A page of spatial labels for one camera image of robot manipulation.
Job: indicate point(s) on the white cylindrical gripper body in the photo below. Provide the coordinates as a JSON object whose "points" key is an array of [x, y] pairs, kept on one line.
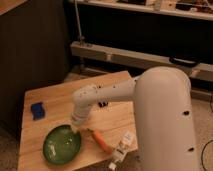
{"points": [[79, 115]]}

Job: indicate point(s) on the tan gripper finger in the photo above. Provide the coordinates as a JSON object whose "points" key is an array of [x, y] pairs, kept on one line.
{"points": [[75, 129]]}

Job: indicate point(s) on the green ceramic bowl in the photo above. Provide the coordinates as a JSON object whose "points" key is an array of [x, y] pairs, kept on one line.
{"points": [[61, 145]]}

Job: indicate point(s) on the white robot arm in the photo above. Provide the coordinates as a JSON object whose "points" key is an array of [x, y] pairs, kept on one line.
{"points": [[165, 130]]}

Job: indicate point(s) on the orange carrot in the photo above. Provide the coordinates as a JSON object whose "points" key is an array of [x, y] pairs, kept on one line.
{"points": [[101, 142]]}

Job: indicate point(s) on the black white striped block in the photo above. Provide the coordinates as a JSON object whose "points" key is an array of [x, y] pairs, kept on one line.
{"points": [[103, 104]]}

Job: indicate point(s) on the small wooden table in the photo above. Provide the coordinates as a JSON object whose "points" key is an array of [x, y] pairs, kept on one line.
{"points": [[113, 121]]}

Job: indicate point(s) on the blue sponge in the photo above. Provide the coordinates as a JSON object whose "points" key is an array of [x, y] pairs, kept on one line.
{"points": [[37, 111]]}

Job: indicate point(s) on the metal pole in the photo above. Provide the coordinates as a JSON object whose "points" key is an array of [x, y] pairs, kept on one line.
{"points": [[80, 37]]}

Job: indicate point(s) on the white plastic bottle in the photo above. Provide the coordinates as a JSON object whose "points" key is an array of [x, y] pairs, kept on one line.
{"points": [[121, 150]]}

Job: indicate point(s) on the long grey case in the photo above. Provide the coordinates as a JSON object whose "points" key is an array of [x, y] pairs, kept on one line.
{"points": [[137, 59]]}

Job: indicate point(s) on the cluttered top shelf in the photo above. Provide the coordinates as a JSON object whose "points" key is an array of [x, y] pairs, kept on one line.
{"points": [[162, 7]]}

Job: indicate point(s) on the black case handle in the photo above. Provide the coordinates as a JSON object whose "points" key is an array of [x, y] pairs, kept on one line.
{"points": [[184, 63]]}

